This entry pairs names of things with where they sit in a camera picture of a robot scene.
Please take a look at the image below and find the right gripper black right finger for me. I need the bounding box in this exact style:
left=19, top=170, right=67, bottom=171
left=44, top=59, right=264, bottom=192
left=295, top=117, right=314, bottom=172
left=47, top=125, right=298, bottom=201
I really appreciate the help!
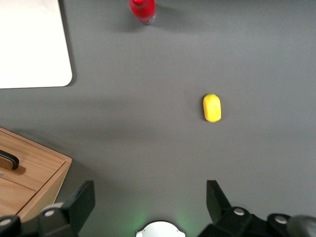
left=197, top=180, right=264, bottom=237

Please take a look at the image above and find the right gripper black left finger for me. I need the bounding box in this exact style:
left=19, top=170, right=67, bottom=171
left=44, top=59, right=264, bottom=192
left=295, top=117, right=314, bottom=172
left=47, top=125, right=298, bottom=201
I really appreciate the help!
left=37, top=180, right=96, bottom=237

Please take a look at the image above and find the red coke bottle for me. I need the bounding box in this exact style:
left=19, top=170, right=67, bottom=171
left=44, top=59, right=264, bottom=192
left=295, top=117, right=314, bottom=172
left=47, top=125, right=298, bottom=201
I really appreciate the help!
left=129, top=0, right=157, bottom=25

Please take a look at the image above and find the white rectangular tray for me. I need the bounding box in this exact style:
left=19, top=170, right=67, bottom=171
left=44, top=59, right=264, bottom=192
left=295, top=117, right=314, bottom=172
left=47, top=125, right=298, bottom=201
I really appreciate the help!
left=0, top=0, right=73, bottom=89

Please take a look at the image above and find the wooden two-drawer cabinet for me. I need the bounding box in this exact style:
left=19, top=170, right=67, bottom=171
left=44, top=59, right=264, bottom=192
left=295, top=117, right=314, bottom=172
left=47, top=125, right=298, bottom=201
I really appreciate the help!
left=0, top=127, right=73, bottom=222

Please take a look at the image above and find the small yellow rounded object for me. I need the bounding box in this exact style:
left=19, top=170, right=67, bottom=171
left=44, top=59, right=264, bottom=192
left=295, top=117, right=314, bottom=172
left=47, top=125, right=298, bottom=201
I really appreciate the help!
left=202, top=93, right=222, bottom=122

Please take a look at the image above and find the black metal drawer handle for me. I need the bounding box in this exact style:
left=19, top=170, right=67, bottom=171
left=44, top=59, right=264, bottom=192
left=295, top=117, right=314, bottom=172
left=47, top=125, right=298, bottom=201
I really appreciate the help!
left=0, top=149, right=20, bottom=171

